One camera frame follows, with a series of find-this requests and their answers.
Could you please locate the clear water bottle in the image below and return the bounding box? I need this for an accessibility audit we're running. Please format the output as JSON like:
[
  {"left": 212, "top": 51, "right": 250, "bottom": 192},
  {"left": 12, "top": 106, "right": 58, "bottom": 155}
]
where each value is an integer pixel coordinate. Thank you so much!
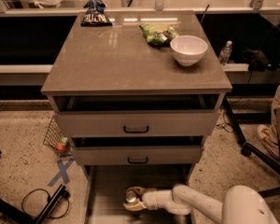
[{"left": 218, "top": 41, "right": 232, "bottom": 65}]

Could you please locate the dark blue chip bag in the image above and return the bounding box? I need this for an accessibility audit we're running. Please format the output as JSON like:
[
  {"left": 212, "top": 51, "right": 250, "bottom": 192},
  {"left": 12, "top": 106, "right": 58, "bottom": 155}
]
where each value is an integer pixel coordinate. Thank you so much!
[{"left": 80, "top": 0, "right": 112, "bottom": 26}]

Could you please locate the black cable on floor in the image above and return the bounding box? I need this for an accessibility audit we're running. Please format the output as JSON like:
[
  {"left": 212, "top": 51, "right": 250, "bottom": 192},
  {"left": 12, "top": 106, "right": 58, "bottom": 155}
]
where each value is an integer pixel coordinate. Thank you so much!
[{"left": 21, "top": 189, "right": 71, "bottom": 220}]

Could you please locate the drawer with handle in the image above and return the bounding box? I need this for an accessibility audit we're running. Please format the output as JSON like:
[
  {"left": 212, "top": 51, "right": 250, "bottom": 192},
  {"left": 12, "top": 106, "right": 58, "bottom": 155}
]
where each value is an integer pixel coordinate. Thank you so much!
[
  {"left": 71, "top": 136, "right": 205, "bottom": 165},
  {"left": 48, "top": 94, "right": 226, "bottom": 138}
]

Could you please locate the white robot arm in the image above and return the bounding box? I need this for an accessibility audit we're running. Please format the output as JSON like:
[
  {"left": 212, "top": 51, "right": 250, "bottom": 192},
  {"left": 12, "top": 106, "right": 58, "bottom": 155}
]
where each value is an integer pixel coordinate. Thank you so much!
[{"left": 124, "top": 184, "right": 279, "bottom": 224}]

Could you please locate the grey drawer cabinet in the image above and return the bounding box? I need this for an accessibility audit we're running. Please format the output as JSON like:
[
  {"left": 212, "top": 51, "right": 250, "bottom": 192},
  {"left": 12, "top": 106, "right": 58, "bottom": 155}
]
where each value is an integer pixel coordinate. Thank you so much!
[{"left": 40, "top": 10, "right": 233, "bottom": 185}]

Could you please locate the open bottom drawer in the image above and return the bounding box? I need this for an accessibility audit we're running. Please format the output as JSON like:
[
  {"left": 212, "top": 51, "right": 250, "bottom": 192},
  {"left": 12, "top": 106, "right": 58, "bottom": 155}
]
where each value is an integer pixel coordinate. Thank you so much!
[{"left": 83, "top": 164, "right": 192, "bottom": 224}]

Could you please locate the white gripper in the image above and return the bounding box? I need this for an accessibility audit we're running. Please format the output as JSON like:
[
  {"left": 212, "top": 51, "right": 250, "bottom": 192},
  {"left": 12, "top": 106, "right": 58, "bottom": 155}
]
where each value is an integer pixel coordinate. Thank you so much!
[{"left": 123, "top": 187, "right": 159, "bottom": 212}]

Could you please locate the white bowl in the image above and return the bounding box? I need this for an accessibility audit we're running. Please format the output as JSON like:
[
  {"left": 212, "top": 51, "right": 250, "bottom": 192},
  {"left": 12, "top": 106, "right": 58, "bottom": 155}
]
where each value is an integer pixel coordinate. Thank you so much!
[{"left": 170, "top": 35, "right": 208, "bottom": 66}]

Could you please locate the green chip bag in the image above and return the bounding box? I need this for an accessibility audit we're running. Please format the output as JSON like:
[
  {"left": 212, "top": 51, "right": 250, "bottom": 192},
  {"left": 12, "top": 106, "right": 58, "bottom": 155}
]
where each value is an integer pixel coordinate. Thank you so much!
[{"left": 139, "top": 24, "right": 178, "bottom": 46}]

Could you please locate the top drawer with handle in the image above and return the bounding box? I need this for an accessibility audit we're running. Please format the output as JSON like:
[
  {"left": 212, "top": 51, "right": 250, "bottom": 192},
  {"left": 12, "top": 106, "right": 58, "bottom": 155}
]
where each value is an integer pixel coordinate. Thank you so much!
[{"left": 48, "top": 94, "right": 226, "bottom": 138}]

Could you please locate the black stand leg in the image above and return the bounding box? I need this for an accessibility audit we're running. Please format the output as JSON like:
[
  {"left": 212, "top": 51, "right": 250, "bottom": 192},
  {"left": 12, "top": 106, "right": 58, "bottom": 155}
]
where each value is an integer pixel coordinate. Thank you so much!
[{"left": 0, "top": 185, "right": 70, "bottom": 224}]

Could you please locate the middle drawer with handle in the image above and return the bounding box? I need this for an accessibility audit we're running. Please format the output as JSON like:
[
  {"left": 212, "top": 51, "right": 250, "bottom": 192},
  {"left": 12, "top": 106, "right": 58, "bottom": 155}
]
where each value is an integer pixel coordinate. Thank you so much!
[{"left": 71, "top": 136, "right": 205, "bottom": 165}]

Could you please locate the black bag on ledge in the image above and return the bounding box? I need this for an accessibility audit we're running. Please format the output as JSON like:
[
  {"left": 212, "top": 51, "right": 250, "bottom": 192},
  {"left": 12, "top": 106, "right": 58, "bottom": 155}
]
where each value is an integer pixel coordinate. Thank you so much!
[{"left": 242, "top": 49, "right": 269, "bottom": 72}]

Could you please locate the orange green item in basket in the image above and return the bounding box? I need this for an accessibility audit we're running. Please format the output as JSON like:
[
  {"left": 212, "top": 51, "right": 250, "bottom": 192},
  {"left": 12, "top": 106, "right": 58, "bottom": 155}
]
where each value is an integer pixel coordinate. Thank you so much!
[{"left": 55, "top": 134, "right": 68, "bottom": 153}]

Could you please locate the blue tape cross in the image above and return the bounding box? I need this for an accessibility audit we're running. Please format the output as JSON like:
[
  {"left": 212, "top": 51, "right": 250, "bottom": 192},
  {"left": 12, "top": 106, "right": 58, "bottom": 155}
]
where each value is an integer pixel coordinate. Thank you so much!
[{"left": 48, "top": 158, "right": 75, "bottom": 187}]

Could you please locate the black office chair base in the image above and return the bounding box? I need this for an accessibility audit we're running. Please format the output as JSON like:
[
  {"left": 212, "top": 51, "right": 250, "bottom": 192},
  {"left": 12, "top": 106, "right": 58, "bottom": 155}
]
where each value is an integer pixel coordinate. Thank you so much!
[{"left": 223, "top": 98, "right": 280, "bottom": 198}]

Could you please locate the white red sneaker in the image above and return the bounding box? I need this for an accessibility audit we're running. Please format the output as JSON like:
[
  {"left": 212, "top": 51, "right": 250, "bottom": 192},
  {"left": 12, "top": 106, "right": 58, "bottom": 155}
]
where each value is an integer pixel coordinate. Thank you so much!
[{"left": 256, "top": 124, "right": 279, "bottom": 160}]

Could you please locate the wire mesh basket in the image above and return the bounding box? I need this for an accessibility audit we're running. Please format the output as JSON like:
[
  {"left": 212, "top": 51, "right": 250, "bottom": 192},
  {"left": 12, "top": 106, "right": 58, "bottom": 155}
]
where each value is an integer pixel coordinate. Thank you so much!
[{"left": 43, "top": 118, "right": 71, "bottom": 157}]

